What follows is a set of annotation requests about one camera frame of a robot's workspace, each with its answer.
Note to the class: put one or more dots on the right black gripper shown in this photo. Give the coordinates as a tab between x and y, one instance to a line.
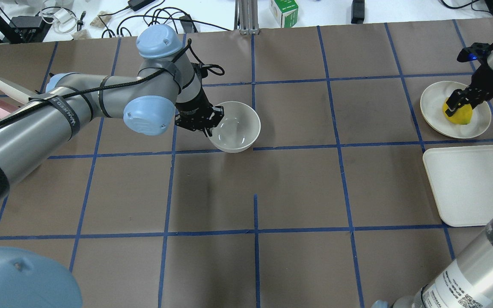
487	84

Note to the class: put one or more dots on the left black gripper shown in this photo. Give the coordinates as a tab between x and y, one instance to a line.
194	107

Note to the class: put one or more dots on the yellow lemon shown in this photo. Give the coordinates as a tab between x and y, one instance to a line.
463	115

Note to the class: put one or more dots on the white ceramic bowl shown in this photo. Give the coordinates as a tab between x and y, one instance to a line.
238	129

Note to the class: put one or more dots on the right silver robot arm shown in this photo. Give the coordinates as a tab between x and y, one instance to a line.
468	281

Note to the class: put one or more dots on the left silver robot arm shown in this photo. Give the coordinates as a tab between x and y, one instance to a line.
167	90

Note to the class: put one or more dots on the white round plate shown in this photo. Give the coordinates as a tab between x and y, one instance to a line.
431	102

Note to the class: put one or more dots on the white rectangular tray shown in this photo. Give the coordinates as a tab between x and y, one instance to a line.
461	180

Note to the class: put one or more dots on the green white carton box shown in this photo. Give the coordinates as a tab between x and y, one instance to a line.
285	12

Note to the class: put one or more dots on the black power adapter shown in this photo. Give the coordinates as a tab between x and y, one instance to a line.
136	5

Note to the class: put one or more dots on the cream plate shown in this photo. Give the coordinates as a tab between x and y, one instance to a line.
16	92

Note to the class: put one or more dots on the aluminium frame post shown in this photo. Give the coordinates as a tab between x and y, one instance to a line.
246	17

